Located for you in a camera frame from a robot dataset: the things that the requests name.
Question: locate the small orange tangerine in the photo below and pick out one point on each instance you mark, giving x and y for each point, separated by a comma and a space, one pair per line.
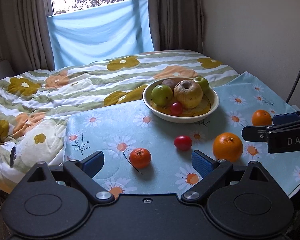
140, 158

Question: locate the light blue window cloth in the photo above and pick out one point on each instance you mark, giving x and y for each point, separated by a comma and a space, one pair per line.
100, 33

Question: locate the cream bowl with cartoon print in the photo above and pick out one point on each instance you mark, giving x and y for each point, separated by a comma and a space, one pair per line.
208, 105

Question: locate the red cherry tomato in bowl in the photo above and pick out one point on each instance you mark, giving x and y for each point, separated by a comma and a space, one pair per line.
176, 109

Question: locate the light blue daisy tablecloth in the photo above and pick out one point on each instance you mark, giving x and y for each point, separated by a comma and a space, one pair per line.
117, 130

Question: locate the small green apple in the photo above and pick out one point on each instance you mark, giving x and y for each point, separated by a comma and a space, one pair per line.
203, 82

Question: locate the left brown curtain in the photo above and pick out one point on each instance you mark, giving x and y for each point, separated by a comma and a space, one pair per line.
24, 35

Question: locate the floral striped duvet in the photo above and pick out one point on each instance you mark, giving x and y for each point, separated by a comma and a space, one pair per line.
35, 106

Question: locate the large green apple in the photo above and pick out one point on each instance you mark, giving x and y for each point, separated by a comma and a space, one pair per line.
161, 95

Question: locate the large brownish wrinkled apple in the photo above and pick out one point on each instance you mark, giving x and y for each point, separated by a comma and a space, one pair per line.
188, 93

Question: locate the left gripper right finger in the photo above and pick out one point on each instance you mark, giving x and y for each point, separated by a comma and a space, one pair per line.
211, 172

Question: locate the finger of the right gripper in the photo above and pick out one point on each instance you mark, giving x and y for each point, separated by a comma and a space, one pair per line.
281, 119
257, 133

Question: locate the large orange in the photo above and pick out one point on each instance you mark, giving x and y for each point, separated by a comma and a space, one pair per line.
227, 146

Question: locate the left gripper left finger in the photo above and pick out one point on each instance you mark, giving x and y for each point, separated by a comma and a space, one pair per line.
80, 174

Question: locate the brown curtain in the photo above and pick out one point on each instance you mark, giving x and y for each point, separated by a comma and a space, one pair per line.
24, 35
176, 24

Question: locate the right brown curtain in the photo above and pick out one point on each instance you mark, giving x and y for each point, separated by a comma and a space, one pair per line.
176, 24

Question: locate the brown kiwi fruit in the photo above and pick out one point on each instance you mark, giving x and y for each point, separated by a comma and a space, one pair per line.
170, 83

